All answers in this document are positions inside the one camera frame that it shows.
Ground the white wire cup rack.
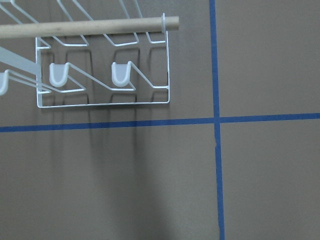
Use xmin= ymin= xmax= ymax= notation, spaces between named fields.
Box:
xmin=0 ymin=0 xmax=180 ymax=109

